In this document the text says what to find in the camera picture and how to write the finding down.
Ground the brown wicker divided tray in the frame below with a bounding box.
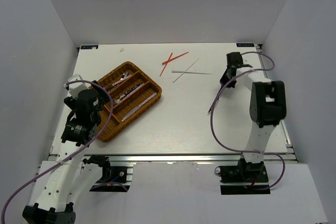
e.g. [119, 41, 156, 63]
[97, 61, 162, 143]

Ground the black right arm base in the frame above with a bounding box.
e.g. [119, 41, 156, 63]
[214, 166, 270, 196]

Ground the silver knife pink handle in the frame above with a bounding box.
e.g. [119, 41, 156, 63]
[121, 92, 157, 122]

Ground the red chopstick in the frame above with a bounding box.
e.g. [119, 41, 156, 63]
[162, 51, 189, 65]
[159, 53, 173, 77]

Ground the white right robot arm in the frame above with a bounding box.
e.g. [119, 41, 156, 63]
[220, 52, 287, 182]

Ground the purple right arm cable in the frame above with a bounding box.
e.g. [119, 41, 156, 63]
[207, 51, 286, 190]

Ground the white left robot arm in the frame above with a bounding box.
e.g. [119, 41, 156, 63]
[23, 85, 111, 223]

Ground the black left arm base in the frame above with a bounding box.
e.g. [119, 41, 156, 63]
[83, 155, 133, 193]

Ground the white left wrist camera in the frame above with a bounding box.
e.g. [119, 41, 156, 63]
[64, 74, 89, 99]

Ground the black handled fork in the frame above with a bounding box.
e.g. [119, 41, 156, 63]
[117, 84, 144, 103]

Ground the silver spoon pink handle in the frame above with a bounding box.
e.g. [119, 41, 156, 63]
[111, 71, 131, 89]

